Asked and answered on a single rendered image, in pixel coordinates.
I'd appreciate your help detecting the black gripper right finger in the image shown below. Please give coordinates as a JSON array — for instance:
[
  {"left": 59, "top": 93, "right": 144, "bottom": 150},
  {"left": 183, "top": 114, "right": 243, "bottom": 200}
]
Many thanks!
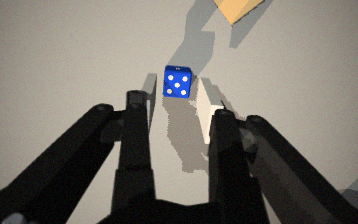
[{"left": 196, "top": 77, "right": 358, "bottom": 224}]

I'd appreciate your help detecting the blue die with white pips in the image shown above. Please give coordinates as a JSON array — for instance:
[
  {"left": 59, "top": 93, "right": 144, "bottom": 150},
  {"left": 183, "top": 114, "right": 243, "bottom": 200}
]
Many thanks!
[{"left": 163, "top": 65, "right": 192, "bottom": 98}]

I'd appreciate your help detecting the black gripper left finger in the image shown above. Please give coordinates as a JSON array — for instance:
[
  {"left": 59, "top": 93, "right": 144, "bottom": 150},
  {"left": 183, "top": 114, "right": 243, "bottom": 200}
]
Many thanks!
[{"left": 0, "top": 73, "right": 159, "bottom": 224}]

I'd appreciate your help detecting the orange flat mat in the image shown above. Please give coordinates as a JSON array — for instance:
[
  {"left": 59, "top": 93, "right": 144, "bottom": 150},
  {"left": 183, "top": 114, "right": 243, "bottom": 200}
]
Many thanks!
[{"left": 213, "top": 0, "right": 263, "bottom": 25}]

